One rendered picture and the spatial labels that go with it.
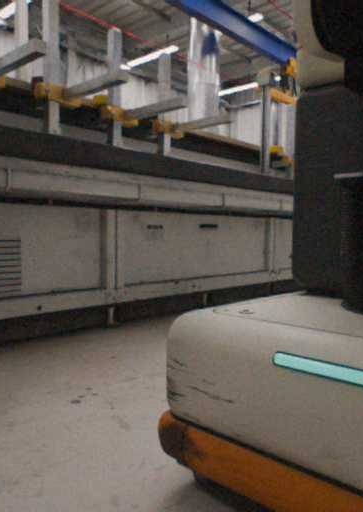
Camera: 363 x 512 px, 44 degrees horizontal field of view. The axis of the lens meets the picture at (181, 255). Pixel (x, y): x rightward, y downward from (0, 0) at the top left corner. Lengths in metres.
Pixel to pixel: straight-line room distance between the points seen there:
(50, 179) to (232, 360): 1.03
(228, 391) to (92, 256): 1.31
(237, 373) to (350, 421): 0.15
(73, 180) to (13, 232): 0.30
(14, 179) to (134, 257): 0.76
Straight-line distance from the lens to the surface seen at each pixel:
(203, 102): 7.02
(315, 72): 0.96
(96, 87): 1.39
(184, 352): 0.67
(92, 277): 1.87
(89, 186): 1.58
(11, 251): 1.67
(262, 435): 0.62
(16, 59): 1.25
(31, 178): 1.46
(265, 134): 2.41
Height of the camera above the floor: 0.40
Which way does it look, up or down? 3 degrees down
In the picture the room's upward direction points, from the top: 1 degrees clockwise
